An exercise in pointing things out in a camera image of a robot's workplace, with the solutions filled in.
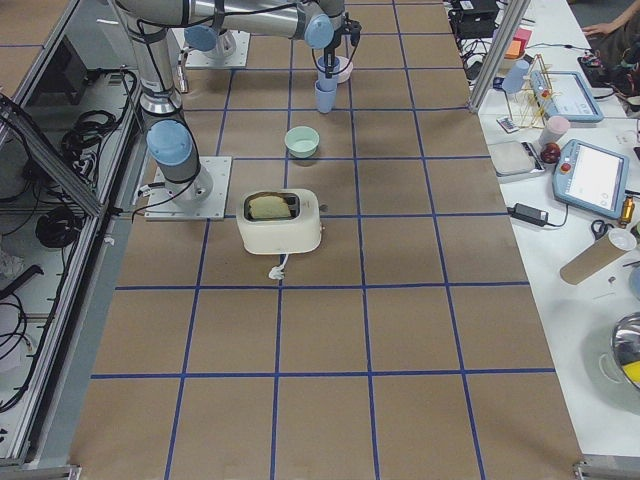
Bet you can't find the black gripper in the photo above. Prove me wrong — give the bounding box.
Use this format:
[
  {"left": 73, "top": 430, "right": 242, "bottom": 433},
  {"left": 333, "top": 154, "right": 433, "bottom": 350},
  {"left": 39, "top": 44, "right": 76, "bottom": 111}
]
[{"left": 319, "top": 13, "right": 361, "bottom": 79}]

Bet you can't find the blue cup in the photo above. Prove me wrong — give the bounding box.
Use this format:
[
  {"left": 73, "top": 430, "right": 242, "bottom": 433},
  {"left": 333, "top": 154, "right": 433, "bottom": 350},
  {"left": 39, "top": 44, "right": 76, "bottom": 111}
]
[
  {"left": 317, "top": 57, "right": 340, "bottom": 91},
  {"left": 315, "top": 80, "right": 337, "bottom": 114}
]

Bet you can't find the pink bowl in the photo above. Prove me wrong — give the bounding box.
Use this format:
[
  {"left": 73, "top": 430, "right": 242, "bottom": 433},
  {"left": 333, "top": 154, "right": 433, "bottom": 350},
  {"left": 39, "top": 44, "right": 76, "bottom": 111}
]
[{"left": 336, "top": 56, "right": 353, "bottom": 84}]

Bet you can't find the mint green bowl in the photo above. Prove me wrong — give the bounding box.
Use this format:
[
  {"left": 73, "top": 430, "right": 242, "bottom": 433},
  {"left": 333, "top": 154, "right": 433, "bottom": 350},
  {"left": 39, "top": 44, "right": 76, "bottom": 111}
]
[{"left": 284, "top": 126, "right": 320, "bottom": 159}]

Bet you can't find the toast slice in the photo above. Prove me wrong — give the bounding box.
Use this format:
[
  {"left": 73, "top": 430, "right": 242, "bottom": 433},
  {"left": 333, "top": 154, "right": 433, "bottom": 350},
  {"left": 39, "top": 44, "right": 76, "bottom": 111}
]
[{"left": 248, "top": 195, "right": 291, "bottom": 220}]

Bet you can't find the cream white toaster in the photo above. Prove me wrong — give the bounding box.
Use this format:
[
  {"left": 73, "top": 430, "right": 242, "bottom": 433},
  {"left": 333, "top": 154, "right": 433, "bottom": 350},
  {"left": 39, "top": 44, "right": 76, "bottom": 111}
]
[{"left": 236, "top": 189, "right": 322, "bottom": 255}]

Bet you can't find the kitchen scale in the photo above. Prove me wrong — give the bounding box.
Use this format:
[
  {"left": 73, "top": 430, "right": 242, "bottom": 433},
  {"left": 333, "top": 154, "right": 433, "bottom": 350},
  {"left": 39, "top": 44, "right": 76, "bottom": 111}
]
[{"left": 488, "top": 141, "right": 545, "bottom": 183}]

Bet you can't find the teach pendant tablet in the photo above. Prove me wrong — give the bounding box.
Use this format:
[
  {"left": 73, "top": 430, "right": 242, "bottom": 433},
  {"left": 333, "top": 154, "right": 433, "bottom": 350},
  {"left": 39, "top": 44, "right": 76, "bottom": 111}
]
[
  {"left": 552, "top": 139, "right": 629, "bottom": 218},
  {"left": 529, "top": 70, "right": 604, "bottom": 123}
]

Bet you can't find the black power adapter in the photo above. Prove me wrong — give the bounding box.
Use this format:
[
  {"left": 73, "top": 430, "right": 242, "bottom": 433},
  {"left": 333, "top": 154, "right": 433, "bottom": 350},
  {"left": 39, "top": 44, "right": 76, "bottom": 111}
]
[{"left": 507, "top": 203, "right": 548, "bottom": 227}]

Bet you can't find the cardboard tube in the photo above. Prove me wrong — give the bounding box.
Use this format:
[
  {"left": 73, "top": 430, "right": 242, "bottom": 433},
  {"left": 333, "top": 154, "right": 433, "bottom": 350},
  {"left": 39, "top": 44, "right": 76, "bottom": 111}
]
[{"left": 559, "top": 228, "right": 637, "bottom": 285}]

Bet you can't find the steel mixing bowl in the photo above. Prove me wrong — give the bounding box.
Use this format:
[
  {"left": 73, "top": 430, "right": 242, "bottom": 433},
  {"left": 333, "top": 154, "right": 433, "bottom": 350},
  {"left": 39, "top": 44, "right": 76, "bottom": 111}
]
[{"left": 611, "top": 312, "right": 639, "bottom": 389}]

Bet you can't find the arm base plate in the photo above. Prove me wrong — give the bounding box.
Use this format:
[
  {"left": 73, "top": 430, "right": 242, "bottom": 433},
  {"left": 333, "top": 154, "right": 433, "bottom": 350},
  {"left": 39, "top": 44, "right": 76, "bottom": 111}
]
[
  {"left": 184, "top": 27, "right": 250, "bottom": 70},
  {"left": 144, "top": 156, "right": 232, "bottom": 221}
]

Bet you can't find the aluminium frame post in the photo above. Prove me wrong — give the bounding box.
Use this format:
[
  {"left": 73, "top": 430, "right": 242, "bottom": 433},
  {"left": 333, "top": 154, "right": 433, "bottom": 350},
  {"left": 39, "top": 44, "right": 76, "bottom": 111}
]
[{"left": 467, "top": 0, "right": 530, "bottom": 113}]

